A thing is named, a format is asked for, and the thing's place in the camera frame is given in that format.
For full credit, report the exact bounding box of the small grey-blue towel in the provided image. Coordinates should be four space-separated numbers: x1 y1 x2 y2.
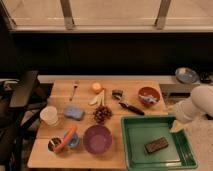
139 95 157 103

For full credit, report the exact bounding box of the white plastic cup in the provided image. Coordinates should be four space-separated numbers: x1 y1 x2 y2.
40 106 59 126

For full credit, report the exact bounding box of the red-brown bowl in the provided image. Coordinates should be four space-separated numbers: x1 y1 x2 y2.
138 87 160 107

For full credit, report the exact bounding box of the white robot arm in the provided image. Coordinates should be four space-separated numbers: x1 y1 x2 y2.
170 85 213 133

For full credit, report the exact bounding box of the black handled peeler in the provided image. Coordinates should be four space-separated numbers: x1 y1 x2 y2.
112 89 144 115

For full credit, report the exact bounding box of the blue sponge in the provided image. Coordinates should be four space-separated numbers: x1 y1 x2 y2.
64 106 84 121

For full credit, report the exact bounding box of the small metal tin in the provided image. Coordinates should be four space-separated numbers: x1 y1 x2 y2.
48 137 61 151

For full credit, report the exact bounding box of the purple bowl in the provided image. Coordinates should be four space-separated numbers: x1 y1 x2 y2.
83 125 112 155

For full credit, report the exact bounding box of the dark chocolate bar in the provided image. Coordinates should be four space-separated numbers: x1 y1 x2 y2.
144 137 169 154

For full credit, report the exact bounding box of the green plastic tray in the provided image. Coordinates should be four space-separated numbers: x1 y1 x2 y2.
121 115 198 171

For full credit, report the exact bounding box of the orange fruit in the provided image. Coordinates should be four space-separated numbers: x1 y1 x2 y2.
92 82 103 94

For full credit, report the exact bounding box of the bunch of dark grapes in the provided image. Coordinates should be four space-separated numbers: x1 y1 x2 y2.
93 105 112 124

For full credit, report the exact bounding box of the metal fork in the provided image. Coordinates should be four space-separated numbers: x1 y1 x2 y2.
69 80 79 101

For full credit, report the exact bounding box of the dark object on shelf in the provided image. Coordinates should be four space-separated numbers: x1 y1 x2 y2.
199 72 212 84

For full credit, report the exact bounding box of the orange carrot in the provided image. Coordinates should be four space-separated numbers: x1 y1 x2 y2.
53 126 77 153

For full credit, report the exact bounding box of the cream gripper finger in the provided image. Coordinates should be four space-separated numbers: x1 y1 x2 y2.
170 120 185 133

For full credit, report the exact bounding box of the small blue bowl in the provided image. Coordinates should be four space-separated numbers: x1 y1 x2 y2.
67 133 80 149

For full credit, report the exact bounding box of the black office chair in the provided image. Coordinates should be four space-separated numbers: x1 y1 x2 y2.
0 70 47 171

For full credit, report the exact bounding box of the grey metal plate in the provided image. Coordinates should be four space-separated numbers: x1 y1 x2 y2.
175 67 198 84

